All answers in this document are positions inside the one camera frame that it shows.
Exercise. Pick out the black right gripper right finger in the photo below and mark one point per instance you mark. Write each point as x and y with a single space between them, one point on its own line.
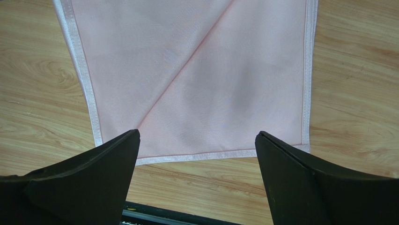
303 189

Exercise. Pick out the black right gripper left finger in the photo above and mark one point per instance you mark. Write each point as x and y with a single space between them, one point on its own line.
87 189

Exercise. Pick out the pink cloth napkin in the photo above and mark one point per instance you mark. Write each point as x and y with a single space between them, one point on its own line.
199 79

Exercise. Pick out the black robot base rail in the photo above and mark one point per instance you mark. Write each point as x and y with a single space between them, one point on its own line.
140 214

